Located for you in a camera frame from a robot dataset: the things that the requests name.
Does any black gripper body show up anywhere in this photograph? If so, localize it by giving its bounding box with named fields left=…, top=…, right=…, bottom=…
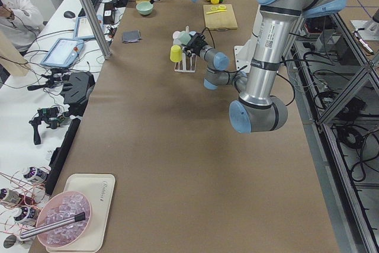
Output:
left=185, top=32, right=208, bottom=56

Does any mint green plastic cup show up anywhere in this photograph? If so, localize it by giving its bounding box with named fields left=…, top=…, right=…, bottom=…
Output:
left=178, top=31, right=191, bottom=46

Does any yellow plastic cup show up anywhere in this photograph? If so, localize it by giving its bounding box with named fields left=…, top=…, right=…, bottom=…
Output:
left=169, top=44, right=182, bottom=63

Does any white plastic cup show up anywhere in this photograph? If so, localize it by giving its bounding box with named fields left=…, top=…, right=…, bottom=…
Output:
left=172, top=31, right=182, bottom=46

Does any mint green bowl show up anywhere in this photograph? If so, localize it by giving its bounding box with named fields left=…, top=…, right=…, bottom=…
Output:
left=136, top=1, right=153, bottom=15

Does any wooden cutting board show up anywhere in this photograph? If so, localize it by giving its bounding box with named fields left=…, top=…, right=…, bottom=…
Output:
left=203, top=4, right=238, bottom=30

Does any yellow toy knife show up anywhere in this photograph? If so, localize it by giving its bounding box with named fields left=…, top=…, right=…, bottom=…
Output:
left=205, top=9, right=227, bottom=15

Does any grey folded cloth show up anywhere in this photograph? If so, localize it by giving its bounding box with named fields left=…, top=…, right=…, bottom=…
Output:
left=121, top=30, right=142, bottom=43

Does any blue teach pendant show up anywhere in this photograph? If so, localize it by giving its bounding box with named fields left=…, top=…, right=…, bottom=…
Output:
left=73, top=17, right=95, bottom=40
left=40, top=38, right=84, bottom=68

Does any black computer mouse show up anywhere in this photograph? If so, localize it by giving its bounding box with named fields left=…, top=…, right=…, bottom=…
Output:
left=63, top=11, right=76, bottom=19

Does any person in white shirt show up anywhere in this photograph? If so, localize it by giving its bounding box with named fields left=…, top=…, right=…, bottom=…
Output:
left=1, top=0, right=44, bottom=53

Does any cream plastic tray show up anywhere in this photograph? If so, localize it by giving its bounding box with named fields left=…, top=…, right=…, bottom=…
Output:
left=46, top=174, right=115, bottom=252

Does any pink bowl with ice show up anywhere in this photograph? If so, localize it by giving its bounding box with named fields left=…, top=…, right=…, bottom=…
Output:
left=36, top=191, right=91, bottom=248

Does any steel muddler stick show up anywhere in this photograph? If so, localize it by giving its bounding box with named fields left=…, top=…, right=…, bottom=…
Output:
left=20, top=212, right=86, bottom=240

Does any white wire cup holder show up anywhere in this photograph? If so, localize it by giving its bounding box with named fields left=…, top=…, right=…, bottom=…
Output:
left=174, top=26, right=197, bottom=73

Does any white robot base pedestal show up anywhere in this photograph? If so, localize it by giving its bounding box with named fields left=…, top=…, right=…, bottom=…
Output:
left=234, top=33, right=257, bottom=73

